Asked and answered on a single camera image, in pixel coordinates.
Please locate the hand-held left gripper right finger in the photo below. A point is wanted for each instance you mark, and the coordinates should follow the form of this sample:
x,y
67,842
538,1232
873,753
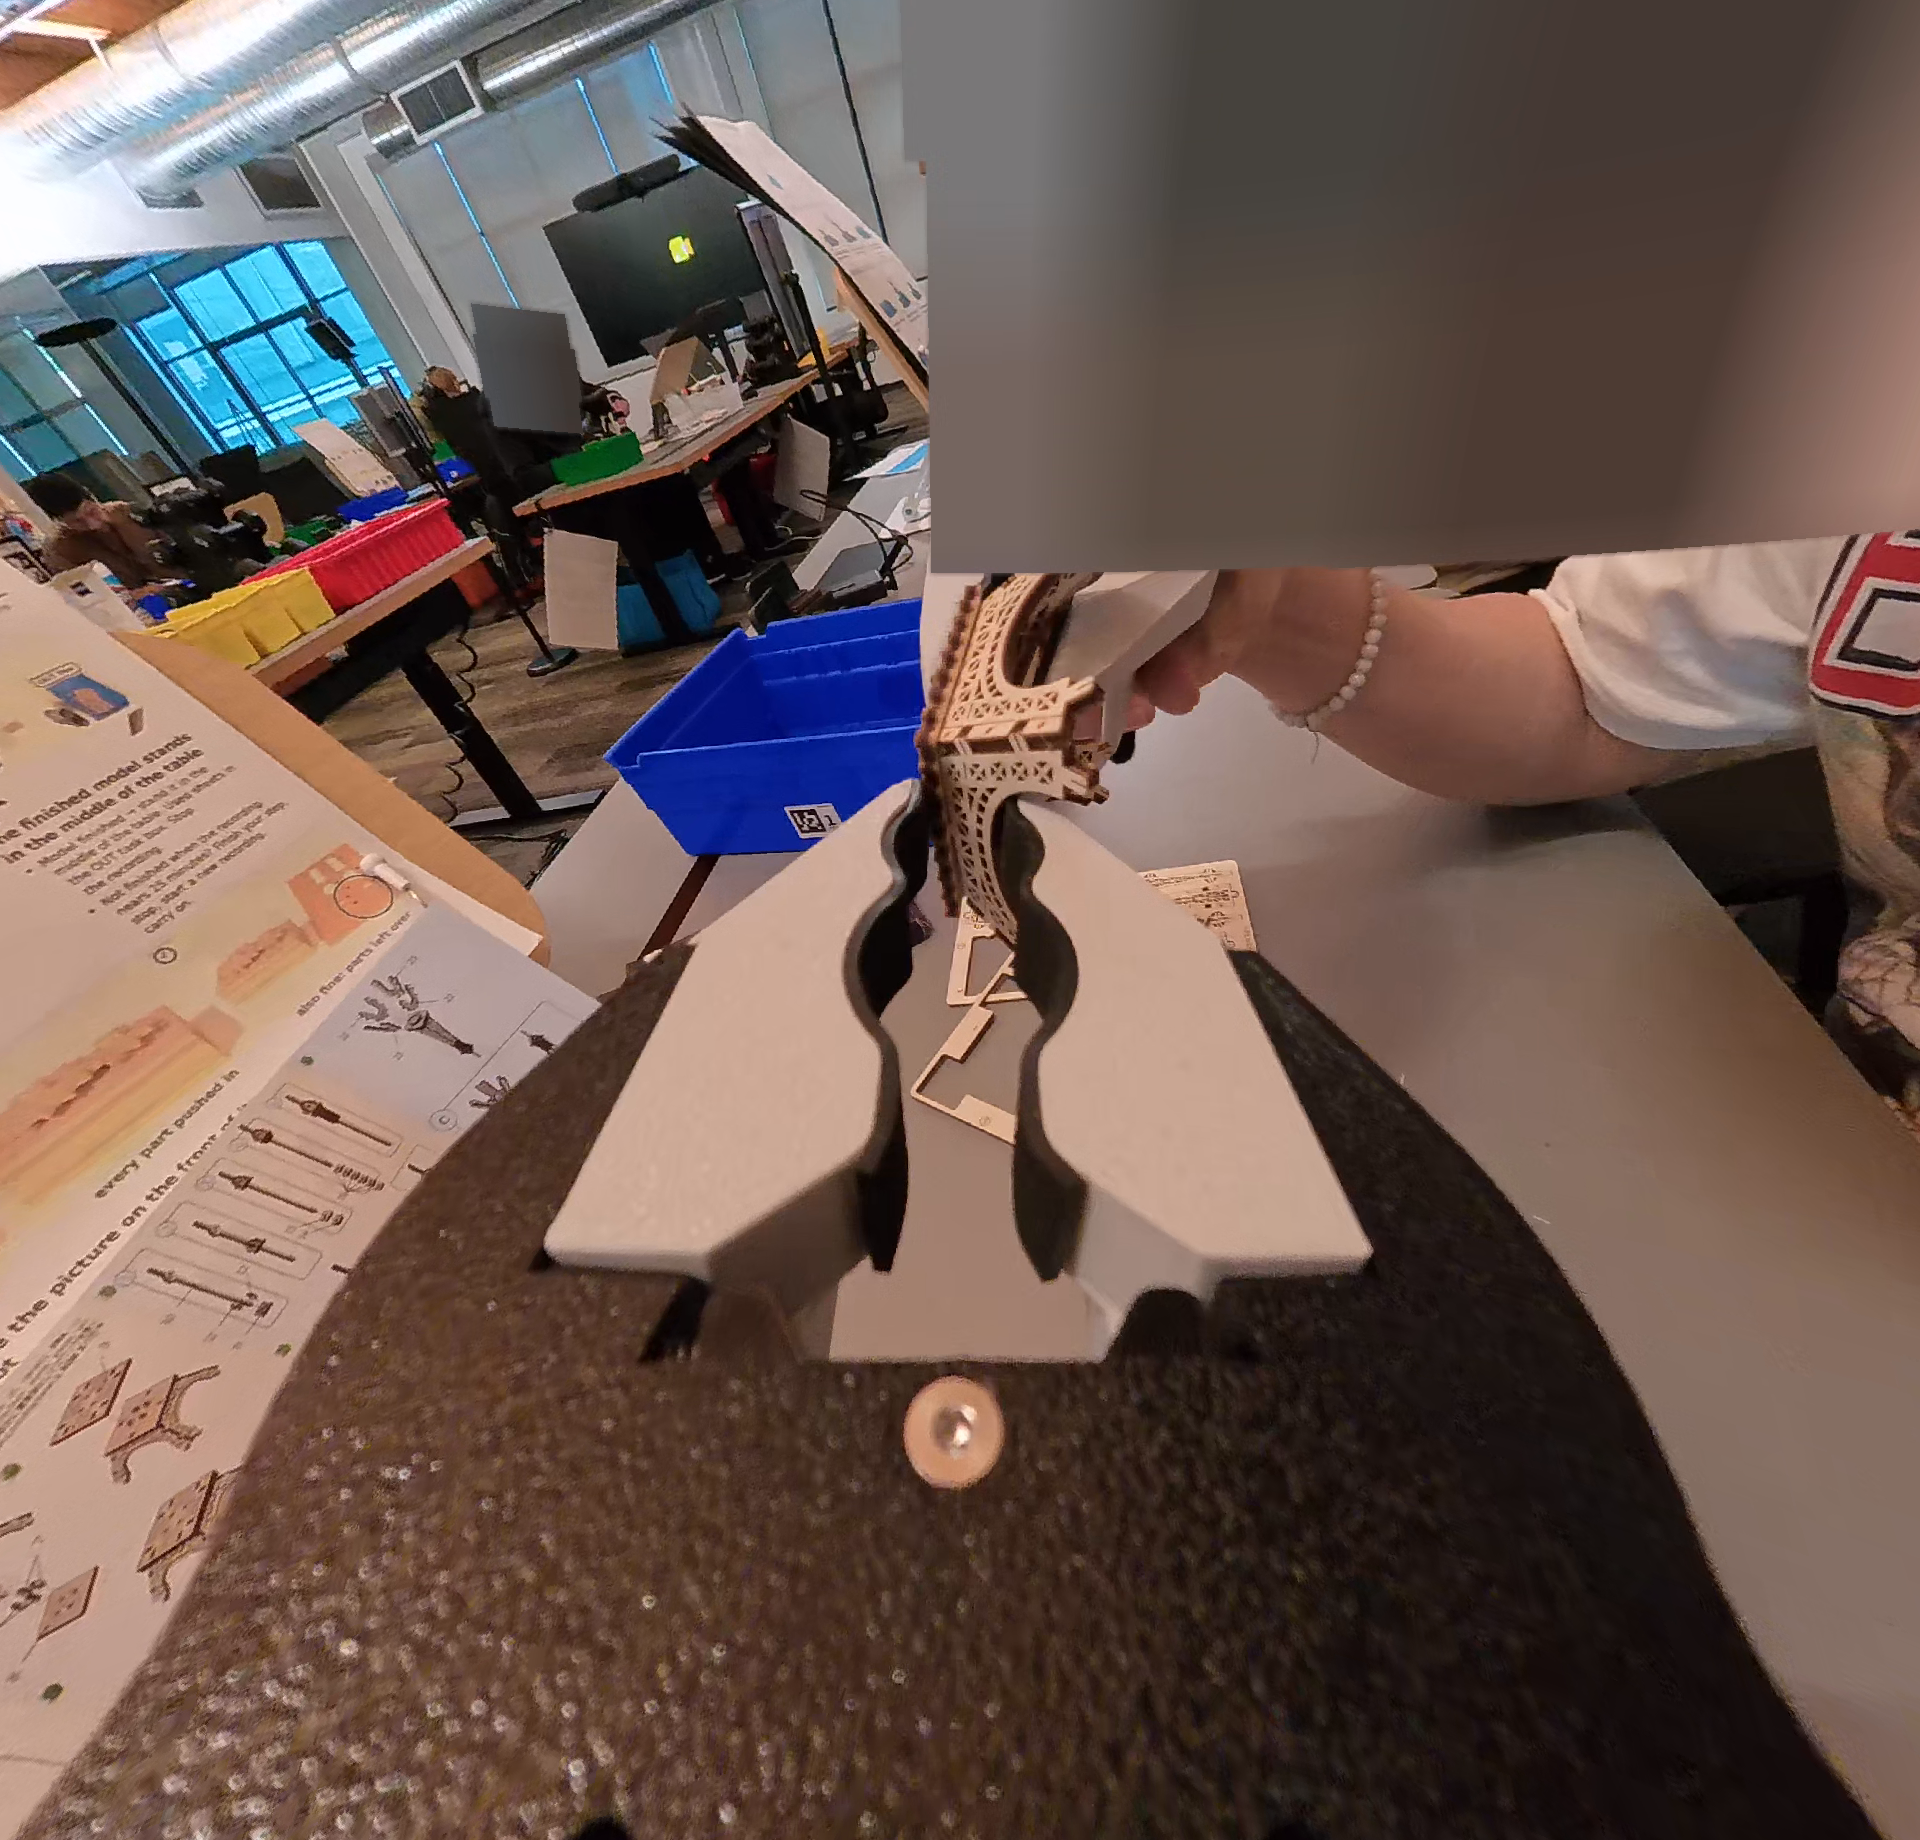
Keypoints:
x,y
1185,1121

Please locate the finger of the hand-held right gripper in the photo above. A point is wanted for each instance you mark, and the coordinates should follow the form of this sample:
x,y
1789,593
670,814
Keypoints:
x,y
1140,625

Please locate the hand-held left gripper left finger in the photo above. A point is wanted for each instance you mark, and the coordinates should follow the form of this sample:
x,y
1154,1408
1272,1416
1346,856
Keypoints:
x,y
721,1121

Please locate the wooden lattice tower base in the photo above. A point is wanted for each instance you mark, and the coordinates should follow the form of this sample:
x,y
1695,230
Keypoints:
x,y
998,701

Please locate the person's right forearm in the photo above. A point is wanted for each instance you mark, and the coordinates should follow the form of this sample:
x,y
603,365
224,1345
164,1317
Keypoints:
x,y
1470,731

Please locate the wooden desk black legs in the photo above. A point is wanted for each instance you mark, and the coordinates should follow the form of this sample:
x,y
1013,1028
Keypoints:
x,y
404,589

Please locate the wooden parts sheet with cutouts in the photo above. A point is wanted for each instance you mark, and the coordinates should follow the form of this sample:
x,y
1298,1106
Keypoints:
x,y
982,1121

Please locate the engraved wooden parts sheet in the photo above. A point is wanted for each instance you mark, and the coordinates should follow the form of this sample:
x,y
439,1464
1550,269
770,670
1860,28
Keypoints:
x,y
1201,902

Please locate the blue plastic bin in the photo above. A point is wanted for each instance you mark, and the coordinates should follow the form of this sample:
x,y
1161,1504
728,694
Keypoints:
x,y
721,774

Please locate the folded assembly instruction sheet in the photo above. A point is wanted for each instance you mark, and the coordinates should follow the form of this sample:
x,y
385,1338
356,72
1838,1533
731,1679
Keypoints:
x,y
374,1121

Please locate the wooden poster board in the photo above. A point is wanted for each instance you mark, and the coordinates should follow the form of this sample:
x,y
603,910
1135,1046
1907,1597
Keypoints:
x,y
450,864

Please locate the standing poster board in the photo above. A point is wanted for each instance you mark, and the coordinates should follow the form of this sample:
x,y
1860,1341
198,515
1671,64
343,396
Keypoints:
x,y
840,235

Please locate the hanging white paper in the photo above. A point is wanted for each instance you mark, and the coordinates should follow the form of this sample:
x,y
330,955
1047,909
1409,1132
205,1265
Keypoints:
x,y
580,593

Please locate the green plastic bin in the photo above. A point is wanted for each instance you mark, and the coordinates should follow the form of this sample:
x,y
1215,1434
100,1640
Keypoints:
x,y
597,463

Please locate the red plastic bins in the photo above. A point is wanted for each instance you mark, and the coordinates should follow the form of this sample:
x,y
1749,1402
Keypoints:
x,y
374,550

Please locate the yellow plastic bins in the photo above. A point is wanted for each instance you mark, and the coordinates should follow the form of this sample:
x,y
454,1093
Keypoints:
x,y
249,619

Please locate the metal air vent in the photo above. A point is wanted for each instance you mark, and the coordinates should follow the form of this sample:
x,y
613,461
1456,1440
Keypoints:
x,y
439,101

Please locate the black wall monitor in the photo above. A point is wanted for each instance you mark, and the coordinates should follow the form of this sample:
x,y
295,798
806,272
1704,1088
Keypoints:
x,y
644,272

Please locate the silver ventilation duct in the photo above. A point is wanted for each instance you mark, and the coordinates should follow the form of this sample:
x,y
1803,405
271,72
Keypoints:
x,y
301,55

